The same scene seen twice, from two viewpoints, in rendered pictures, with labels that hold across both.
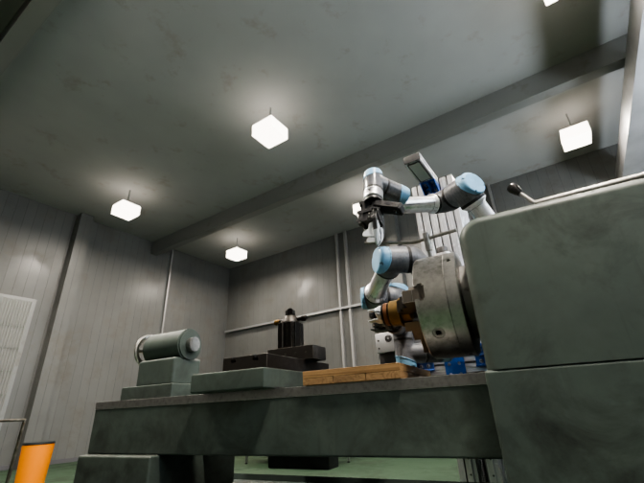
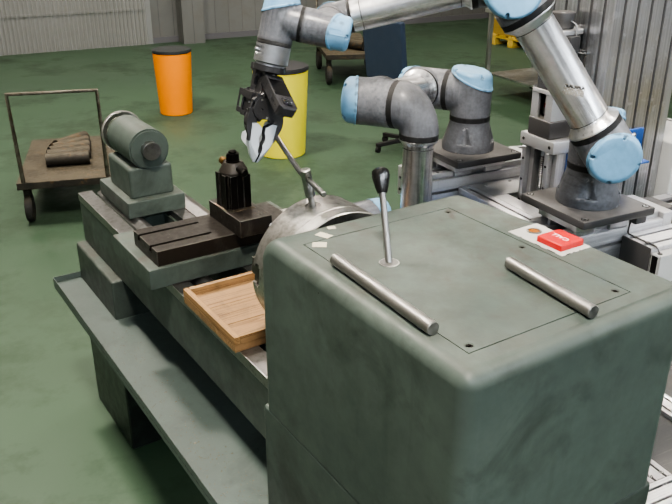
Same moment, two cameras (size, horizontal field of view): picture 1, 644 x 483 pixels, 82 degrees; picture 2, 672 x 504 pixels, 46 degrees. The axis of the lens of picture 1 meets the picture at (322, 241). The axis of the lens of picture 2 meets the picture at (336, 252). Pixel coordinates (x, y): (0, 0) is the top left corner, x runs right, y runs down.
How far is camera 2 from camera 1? 1.58 m
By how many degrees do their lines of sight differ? 57
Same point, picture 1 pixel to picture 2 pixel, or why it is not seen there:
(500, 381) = (270, 421)
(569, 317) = (311, 413)
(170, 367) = (127, 180)
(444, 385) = (261, 382)
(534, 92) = not seen: outside the picture
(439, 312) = not seen: hidden behind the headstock
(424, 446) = (250, 414)
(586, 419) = (305, 490)
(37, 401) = not seen: outside the picture
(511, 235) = (290, 295)
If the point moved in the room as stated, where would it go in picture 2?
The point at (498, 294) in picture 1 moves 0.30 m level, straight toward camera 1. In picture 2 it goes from (276, 348) to (128, 399)
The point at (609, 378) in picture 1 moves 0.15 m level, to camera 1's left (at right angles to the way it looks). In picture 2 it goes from (321, 478) to (256, 452)
